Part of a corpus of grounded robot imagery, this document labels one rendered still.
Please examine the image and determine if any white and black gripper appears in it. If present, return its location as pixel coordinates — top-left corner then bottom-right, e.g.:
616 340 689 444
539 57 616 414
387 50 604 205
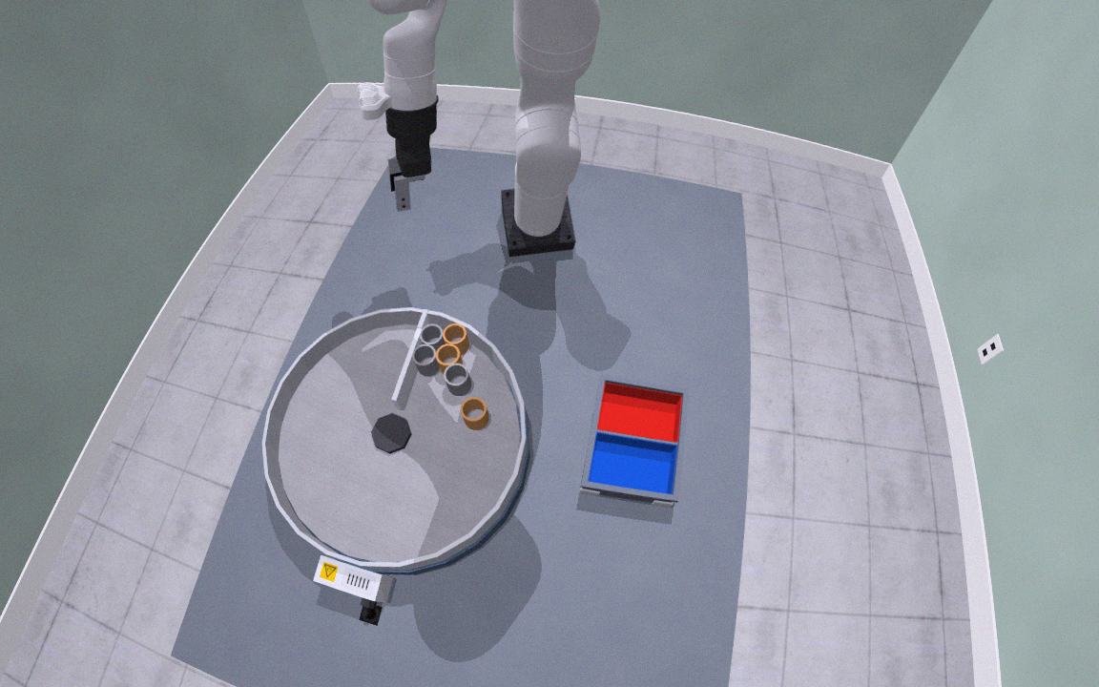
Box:
358 69 439 212

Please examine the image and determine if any grey metal ring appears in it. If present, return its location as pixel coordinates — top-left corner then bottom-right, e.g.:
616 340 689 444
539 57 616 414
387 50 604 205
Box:
420 324 445 351
412 344 440 377
444 364 471 396

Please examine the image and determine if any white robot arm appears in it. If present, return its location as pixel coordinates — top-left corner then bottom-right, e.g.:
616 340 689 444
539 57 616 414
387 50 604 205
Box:
368 0 600 237

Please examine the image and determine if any bronze bushing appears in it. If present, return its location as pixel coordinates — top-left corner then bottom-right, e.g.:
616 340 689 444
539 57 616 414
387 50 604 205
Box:
436 343 463 373
443 323 469 355
460 397 488 430

